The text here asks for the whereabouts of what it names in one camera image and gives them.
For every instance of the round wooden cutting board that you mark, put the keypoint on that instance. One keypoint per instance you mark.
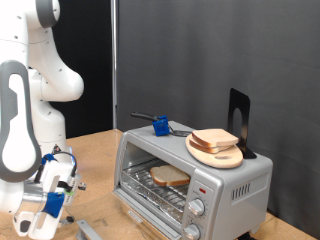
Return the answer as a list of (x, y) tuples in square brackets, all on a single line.
[(216, 160)]

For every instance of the silver oven knob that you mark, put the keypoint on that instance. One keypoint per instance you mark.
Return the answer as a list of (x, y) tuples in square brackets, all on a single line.
[(196, 206), (192, 232)]

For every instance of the black backdrop cloth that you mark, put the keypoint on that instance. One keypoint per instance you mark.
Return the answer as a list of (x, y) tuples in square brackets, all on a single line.
[(90, 50)]

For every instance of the dark grey backdrop cloth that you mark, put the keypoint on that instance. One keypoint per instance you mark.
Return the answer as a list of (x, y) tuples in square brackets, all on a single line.
[(200, 50)]

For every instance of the white bread slice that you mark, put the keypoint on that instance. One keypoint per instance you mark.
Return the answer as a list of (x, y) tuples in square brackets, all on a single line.
[(170, 176), (200, 148), (215, 137)]

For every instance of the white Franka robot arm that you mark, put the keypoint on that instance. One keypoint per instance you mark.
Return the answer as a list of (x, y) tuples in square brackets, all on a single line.
[(20, 100)]

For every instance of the vertical metal pole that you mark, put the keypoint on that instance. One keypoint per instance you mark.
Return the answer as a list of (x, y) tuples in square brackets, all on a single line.
[(114, 66)]

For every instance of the black metal bookend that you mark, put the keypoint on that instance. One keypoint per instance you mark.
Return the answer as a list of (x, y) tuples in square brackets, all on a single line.
[(245, 106)]

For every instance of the black spatula with blue block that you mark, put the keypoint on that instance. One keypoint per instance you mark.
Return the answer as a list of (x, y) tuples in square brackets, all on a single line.
[(161, 126)]

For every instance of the silver toaster oven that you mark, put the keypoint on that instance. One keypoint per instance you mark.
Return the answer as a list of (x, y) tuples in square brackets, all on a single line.
[(240, 173)]

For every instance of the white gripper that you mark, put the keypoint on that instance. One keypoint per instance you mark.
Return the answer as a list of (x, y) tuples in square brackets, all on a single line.
[(50, 176)]

